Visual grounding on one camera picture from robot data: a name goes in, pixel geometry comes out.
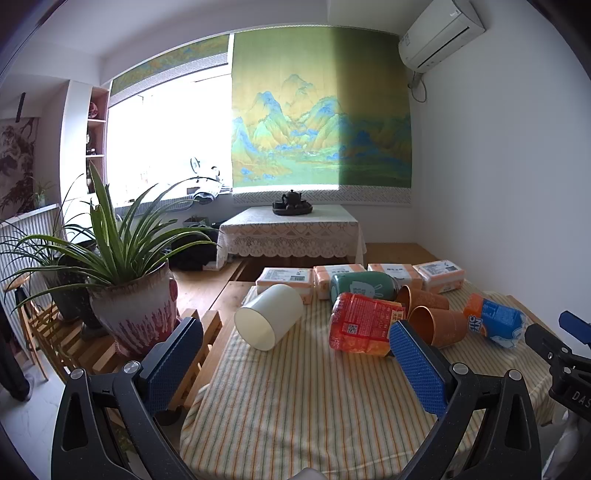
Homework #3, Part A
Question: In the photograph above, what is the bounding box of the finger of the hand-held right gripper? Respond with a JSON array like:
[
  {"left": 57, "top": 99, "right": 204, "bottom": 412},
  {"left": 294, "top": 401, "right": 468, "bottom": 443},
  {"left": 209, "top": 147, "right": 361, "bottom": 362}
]
[
  {"left": 525, "top": 322, "right": 576, "bottom": 366},
  {"left": 558, "top": 311, "right": 591, "bottom": 345}
]

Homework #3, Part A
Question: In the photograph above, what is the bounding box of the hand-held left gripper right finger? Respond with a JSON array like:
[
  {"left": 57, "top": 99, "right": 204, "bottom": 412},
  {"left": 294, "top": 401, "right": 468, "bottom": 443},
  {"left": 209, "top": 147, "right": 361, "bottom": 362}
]
[{"left": 389, "top": 319, "right": 541, "bottom": 480}]

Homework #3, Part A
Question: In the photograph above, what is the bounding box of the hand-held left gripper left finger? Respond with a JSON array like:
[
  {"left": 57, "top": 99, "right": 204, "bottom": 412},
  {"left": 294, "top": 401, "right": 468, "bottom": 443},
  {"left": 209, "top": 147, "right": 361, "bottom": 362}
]
[{"left": 51, "top": 316, "right": 204, "bottom": 480}]

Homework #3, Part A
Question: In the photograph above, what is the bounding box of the white cup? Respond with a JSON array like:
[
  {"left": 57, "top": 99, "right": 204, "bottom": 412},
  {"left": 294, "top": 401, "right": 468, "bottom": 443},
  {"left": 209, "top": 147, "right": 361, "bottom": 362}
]
[{"left": 234, "top": 284, "right": 305, "bottom": 350}]

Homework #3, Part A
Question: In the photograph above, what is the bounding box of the brown paper cup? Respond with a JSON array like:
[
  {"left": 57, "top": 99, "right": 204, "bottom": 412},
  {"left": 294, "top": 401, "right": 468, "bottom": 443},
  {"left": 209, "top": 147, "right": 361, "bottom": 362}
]
[
  {"left": 407, "top": 305, "right": 470, "bottom": 350},
  {"left": 397, "top": 285, "right": 450, "bottom": 319}
]

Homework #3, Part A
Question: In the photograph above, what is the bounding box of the orange and blue snack bag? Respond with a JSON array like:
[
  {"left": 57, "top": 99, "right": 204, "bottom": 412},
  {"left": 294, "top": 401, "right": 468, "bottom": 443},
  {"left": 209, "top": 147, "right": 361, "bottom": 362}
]
[{"left": 463, "top": 293, "right": 528, "bottom": 350}]

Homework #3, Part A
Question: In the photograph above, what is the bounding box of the white cloth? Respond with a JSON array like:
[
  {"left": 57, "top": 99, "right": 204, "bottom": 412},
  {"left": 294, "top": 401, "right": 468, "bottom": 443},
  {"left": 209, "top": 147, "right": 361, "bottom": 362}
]
[{"left": 539, "top": 410, "right": 591, "bottom": 480}]

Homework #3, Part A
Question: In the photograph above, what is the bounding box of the orange drink bottle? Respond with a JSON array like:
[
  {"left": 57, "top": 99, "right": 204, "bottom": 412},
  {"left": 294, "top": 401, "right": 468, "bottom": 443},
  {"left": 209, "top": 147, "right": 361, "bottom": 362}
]
[{"left": 329, "top": 292, "right": 407, "bottom": 357}]

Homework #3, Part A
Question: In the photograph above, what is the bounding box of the spider plant in pink-white pot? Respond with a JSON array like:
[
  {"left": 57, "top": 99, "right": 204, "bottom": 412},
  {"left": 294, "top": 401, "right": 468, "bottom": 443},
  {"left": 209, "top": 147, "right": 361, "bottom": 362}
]
[{"left": 9, "top": 161, "right": 223, "bottom": 357}]

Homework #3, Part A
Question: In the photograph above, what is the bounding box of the orange tissue pack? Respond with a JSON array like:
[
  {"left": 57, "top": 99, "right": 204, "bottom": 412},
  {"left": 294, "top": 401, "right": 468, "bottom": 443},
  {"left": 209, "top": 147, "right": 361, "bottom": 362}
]
[
  {"left": 412, "top": 259, "right": 466, "bottom": 295},
  {"left": 256, "top": 268, "right": 314, "bottom": 304},
  {"left": 313, "top": 264, "right": 370, "bottom": 301},
  {"left": 368, "top": 263, "right": 424, "bottom": 292}
]

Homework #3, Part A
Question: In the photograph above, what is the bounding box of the green can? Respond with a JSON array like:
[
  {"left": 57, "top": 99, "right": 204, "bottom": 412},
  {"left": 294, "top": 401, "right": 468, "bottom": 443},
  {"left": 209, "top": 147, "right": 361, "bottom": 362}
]
[{"left": 329, "top": 271, "right": 402, "bottom": 306}]

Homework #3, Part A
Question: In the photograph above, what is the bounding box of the wooden plant stand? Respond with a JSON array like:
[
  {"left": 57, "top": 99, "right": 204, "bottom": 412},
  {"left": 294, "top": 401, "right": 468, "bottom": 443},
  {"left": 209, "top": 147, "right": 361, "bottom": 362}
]
[{"left": 4, "top": 272, "right": 224, "bottom": 426}]

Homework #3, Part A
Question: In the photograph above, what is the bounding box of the striped tablecloth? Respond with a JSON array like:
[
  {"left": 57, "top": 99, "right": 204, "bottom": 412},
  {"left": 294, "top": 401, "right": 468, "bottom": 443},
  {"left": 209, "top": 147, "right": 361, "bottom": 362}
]
[{"left": 179, "top": 281, "right": 560, "bottom": 480}]

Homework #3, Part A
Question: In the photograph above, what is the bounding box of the spider plant in dark pot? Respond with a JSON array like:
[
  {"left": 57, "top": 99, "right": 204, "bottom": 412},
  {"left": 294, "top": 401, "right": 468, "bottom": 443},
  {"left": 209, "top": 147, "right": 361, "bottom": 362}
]
[{"left": 0, "top": 178, "right": 100, "bottom": 324}]

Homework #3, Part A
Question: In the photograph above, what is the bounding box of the low table with lace cloth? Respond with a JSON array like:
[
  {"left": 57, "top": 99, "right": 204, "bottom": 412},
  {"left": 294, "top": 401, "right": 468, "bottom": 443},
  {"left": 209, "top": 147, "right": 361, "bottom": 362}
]
[{"left": 217, "top": 205, "right": 367, "bottom": 269}]

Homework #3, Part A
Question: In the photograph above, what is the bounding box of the pile of clothes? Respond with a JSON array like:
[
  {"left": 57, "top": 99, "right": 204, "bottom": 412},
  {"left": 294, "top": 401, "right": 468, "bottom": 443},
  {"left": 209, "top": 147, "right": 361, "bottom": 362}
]
[{"left": 193, "top": 177, "right": 233, "bottom": 204}]

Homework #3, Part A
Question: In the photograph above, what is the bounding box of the white radiator cover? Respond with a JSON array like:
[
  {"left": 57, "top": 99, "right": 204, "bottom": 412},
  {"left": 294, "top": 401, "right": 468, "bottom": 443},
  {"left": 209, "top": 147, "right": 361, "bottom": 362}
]
[{"left": 0, "top": 203, "right": 64, "bottom": 319}]

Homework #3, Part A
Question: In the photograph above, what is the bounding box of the small potted plant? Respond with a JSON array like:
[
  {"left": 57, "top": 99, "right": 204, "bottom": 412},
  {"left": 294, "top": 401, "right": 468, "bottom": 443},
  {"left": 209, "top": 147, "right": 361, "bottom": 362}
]
[{"left": 30, "top": 177, "right": 57, "bottom": 208}]

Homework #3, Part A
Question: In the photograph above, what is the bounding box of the landscape painting roller blind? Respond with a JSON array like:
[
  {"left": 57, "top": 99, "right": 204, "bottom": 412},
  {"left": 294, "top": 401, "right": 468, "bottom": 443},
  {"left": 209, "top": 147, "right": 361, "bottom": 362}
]
[{"left": 229, "top": 26, "right": 413, "bottom": 208}]

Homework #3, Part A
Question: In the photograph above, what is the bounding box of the rolled-up landscape blind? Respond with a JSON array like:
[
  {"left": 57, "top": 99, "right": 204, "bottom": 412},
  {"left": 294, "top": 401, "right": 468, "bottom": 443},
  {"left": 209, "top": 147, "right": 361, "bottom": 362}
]
[{"left": 109, "top": 34, "right": 230, "bottom": 99}]

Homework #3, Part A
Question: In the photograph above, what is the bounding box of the white air conditioner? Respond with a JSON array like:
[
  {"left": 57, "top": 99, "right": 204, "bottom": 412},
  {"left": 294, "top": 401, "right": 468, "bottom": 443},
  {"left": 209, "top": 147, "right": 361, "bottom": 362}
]
[{"left": 397, "top": 0, "right": 487, "bottom": 71}]

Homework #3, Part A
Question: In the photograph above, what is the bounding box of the white wall shelf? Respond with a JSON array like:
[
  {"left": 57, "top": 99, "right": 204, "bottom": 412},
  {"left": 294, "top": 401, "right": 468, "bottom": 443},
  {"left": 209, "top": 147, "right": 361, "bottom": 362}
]
[{"left": 59, "top": 80, "right": 111, "bottom": 205}]

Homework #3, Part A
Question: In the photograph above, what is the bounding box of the ink painting wall scroll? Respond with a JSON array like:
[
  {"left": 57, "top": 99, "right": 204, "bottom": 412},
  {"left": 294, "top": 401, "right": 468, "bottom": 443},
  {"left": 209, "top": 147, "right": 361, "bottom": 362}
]
[{"left": 0, "top": 117, "right": 39, "bottom": 216}]

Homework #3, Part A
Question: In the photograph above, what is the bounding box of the air conditioner cable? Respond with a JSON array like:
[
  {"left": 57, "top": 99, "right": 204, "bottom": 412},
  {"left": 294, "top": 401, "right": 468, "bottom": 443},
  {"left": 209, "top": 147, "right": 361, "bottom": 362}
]
[{"left": 408, "top": 69, "right": 428, "bottom": 103}]

